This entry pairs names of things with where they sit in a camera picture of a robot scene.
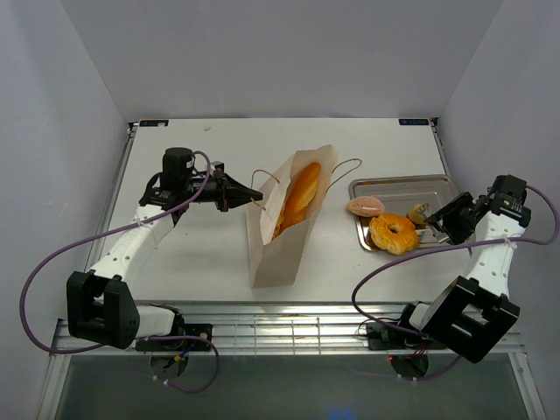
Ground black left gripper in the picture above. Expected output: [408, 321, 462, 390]
[183, 169, 263, 213]

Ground small round fake bun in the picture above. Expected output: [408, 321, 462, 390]
[407, 203, 430, 226]

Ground metal bread tongs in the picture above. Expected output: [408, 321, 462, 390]
[424, 210, 449, 244]

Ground ring shaped fake bread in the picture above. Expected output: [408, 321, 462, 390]
[369, 213, 419, 256]

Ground beige paper bag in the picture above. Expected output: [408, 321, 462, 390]
[246, 144, 342, 289]

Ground long baguette fake bread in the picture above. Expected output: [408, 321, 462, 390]
[273, 162, 322, 239]

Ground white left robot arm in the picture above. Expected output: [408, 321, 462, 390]
[66, 147, 263, 350]

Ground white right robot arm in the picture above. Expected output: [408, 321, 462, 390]
[395, 175, 531, 363]

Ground pink sugared fake doughnut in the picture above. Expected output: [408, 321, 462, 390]
[346, 196, 385, 218]

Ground metal baking tray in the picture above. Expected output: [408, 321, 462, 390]
[348, 174, 459, 252]

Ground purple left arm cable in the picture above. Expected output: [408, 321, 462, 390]
[20, 150, 222, 394]

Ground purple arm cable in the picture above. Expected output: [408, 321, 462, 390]
[352, 185, 557, 381]
[20, 150, 222, 394]

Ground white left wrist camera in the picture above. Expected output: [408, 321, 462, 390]
[211, 161, 225, 173]

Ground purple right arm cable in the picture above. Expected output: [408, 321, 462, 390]
[352, 185, 557, 381]

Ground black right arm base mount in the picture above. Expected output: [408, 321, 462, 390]
[357, 322, 418, 351]

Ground aluminium frame rail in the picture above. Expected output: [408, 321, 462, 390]
[50, 301, 526, 358]

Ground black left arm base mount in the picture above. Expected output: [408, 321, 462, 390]
[135, 324, 214, 354]

